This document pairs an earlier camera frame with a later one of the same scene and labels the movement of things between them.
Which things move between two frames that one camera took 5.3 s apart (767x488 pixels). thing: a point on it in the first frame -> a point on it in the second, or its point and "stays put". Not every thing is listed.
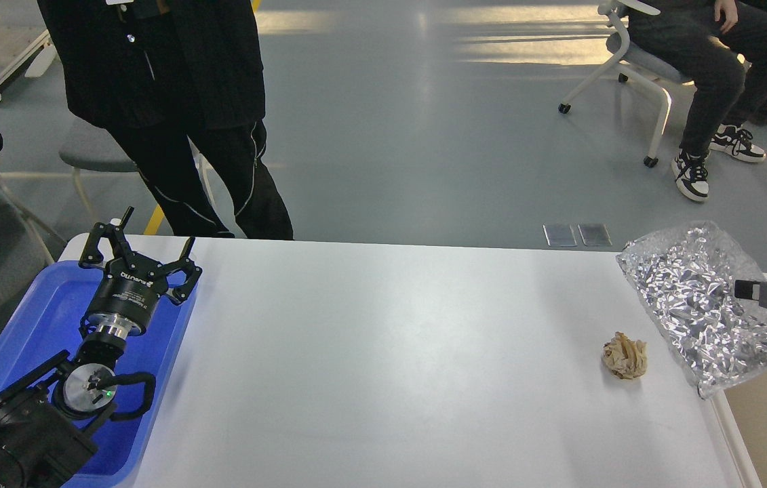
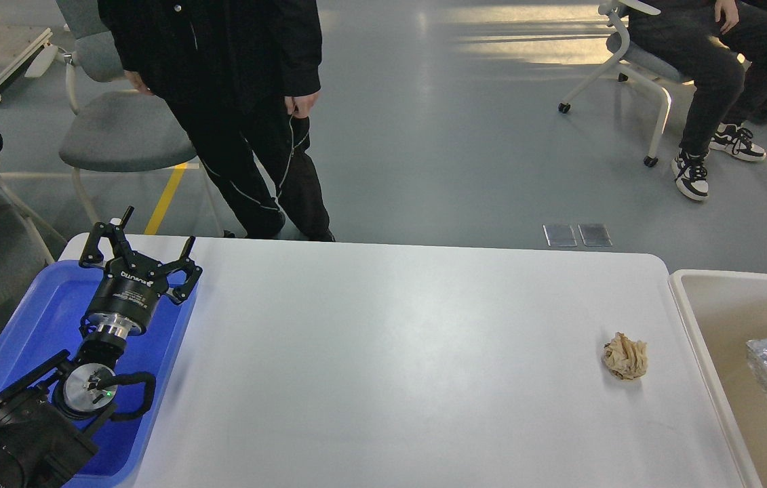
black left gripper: x=133 y=282 stays put
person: x=161 y=74 -> x=242 y=78
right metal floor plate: x=595 y=234 stays put
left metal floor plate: x=560 y=234 stays put
